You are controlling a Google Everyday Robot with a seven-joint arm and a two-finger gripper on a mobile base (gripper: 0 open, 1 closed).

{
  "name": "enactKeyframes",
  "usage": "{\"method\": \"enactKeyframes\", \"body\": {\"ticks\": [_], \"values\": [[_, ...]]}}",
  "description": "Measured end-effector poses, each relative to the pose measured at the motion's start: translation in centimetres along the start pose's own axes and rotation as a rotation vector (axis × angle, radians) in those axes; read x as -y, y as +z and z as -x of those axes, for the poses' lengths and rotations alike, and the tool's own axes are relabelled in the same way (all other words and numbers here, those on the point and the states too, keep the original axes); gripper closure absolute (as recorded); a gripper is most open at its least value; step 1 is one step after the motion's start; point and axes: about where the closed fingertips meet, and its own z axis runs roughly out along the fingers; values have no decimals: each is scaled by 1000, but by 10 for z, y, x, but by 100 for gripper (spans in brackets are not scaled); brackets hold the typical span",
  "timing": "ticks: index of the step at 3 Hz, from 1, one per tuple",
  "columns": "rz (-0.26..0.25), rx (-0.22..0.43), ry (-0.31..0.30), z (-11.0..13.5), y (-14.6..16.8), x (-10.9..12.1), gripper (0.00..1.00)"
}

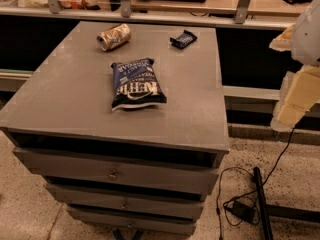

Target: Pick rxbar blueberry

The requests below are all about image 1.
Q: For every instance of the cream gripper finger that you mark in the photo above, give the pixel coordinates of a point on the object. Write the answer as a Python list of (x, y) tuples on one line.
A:
[(299, 92), (283, 41)]

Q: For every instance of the dark blue rxbar wrapper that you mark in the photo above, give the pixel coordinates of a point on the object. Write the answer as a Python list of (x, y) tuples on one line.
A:
[(184, 40)]

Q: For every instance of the right metal rail bracket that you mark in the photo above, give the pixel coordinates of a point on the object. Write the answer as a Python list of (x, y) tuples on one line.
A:
[(241, 11)]

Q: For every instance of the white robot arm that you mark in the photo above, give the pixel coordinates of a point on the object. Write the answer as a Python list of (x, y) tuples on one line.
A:
[(305, 41)]

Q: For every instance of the black metal floor bar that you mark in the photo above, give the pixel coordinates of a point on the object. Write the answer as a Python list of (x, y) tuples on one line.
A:
[(262, 205)]

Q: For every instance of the grey drawer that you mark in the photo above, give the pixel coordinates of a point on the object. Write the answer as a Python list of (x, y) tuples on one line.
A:
[(115, 170), (123, 201), (123, 219)]

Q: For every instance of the middle metal rail bracket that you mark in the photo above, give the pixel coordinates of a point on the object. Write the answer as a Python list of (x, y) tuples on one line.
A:
[(125, 0)]

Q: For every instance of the black power adapter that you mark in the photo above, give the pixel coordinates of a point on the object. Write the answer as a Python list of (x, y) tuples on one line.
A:
[(243, 212)]

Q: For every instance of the grey drawer cabinet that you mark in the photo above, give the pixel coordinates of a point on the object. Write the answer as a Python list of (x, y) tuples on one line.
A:
[(66, 106)]

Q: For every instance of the middle grey drawer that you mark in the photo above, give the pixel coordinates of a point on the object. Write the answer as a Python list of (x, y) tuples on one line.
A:
[(123, 201)]

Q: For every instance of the blue kettle chips bag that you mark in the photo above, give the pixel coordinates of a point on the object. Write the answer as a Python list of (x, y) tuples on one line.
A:
[(136, 85)]

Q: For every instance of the crushed gold soda can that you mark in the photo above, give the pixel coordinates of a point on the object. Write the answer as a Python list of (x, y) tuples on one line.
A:
[(114, 37)]

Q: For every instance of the top grey drawer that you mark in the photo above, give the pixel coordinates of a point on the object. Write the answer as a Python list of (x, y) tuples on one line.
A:
[(115, 170)]

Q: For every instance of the bottom grey drawer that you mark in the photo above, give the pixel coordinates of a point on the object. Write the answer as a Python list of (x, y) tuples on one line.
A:
[(123, 219)]

